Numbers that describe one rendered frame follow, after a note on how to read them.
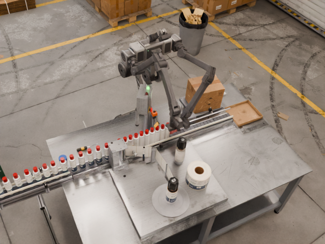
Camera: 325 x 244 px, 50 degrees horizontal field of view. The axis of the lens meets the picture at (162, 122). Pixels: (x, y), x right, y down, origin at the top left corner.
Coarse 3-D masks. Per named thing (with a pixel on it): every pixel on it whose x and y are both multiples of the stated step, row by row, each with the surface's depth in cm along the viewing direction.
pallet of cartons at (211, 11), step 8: (184, 0) 665; (192, 0) 654; (200, 0) 634; (208, 0) 615; (216, 0) 607; (224, 0) 619; (232, 0) 631; (240, 0) 646; (248, 0) 659; (192, 8) 653; (200, 8) 637; (208, 8) 623; (216, 8) 619; (224, 8) 633; (232, 8) 648; (240, 8) 670; (208, 16) 625; (216, 16) 644
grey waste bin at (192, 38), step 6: (180, 24) 530; (180, 30) 537; (186, 30) 525; (192, 30) 522; (198, 30) 523; (204, 30) 533; (180, 36) 544; (186, 36) 533; (192, 36) 531; (198, 36) 533; (186, 42) 542; (192, 42) 540; (198, 42) 543; (186, 48) 550; (192, 48) 549; (198, 48) 556; (192, 54) 558
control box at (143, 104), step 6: (144, 84) 289; (144, 90) 284; (150, 90) 285; (138, 96) 279; (144, 96) 279; (138, 102) 281; (144, 102) 280; (150, 102) 296; (138, 108) 287; (144, 108) 286; (144, 114) 291
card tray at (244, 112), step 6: (240, 102) 370; (246, 102) 375; (234, 108) 368; (240, 108) 369; (246, 108) 369; (252, 108) 370; (234, 114) 362; (240, 114) 363; (246, 114) 363; (252, 114) 364; (258, 114) 364; (234, 120) 357; (240, 120) 357; (246, 120) 358; (252, 120) 355
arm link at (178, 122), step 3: (180, 108) 276; (171, 111) 272; (171, 114) 273; (177, 114) 277; (174, 117) 274; (177, 117) 274; (174, 120) 275; (177, 120) 272; (180, 120) 273; (174, 123) 275; (177, 123) 272; (180, 123) 273; (177, 126) 273; (180, 126) 275
